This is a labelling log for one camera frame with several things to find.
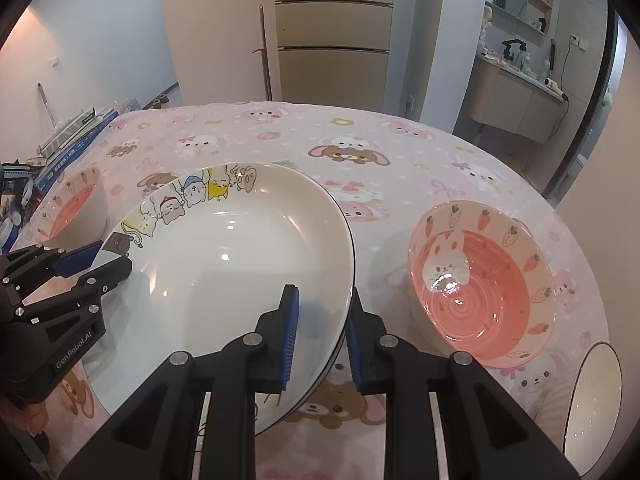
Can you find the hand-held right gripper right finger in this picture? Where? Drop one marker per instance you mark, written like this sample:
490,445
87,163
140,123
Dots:
354,355

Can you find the grey striped box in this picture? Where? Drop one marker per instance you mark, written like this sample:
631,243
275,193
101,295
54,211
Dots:
70,127

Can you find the black faucet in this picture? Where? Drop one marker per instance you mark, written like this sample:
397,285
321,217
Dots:
512,47

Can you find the dark door frame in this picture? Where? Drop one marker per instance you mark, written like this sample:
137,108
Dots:
585,110

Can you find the white hair dryer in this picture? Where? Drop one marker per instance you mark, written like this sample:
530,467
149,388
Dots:
552,85

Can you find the stack of books and boxes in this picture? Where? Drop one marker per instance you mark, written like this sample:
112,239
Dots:
75,147

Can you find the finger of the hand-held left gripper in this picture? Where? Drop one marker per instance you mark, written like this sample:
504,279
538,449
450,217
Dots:
105,277
75,258

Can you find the beige vanity cabinet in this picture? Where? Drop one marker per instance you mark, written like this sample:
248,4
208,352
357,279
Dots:
515,100

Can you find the person's left hand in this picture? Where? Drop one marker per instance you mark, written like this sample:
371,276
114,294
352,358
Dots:
22,416

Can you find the pink cartoon printed tablecloth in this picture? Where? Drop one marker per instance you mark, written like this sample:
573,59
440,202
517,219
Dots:
400,170

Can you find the thin white rod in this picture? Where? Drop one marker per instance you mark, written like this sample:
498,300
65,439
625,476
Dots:
46,105

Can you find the beige refrigerator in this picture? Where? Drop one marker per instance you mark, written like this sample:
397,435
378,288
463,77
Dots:
332,30

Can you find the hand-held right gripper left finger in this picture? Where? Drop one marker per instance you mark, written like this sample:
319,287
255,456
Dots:
291,340

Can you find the white cartoon print plate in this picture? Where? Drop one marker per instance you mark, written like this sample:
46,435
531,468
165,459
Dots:
225,260

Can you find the white dark-rimmed bowl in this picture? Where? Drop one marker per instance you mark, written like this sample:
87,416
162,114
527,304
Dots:
595,405

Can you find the pink rabbit print bowl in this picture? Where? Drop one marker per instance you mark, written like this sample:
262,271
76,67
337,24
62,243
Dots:
70,205
480,285

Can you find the white plush toy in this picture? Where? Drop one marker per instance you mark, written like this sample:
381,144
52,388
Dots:
485,20

